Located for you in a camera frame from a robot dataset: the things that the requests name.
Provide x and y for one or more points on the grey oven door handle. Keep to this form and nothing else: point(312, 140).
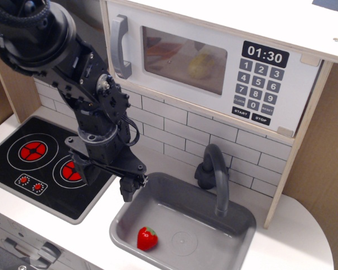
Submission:
point(42, 258)

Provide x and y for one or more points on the grey toy sink basin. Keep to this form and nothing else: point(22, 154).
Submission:
point(190, 234)

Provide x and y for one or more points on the red toy strawberry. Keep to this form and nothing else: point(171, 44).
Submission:
point(146, 238)

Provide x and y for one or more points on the black toy stovetop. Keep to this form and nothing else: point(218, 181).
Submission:
point(36, 166)

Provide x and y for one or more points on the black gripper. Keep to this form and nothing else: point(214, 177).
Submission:
point(92, 154)

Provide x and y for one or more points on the wooden toy kitchen cabinet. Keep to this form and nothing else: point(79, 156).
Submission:
point(176, 121)

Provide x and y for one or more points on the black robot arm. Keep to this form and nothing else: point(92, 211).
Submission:
point(39, 39)

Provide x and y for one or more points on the dark grey toy faucet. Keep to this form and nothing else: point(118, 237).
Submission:
point(212, 172)

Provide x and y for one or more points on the grey microwave door handle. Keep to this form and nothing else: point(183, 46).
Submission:
point(119, 28)

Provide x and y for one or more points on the yellow toy food in microwave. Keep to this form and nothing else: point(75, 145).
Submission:
point(200, 66)

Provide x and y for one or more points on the white toy microwave door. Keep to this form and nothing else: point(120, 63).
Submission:
point(227, 74)

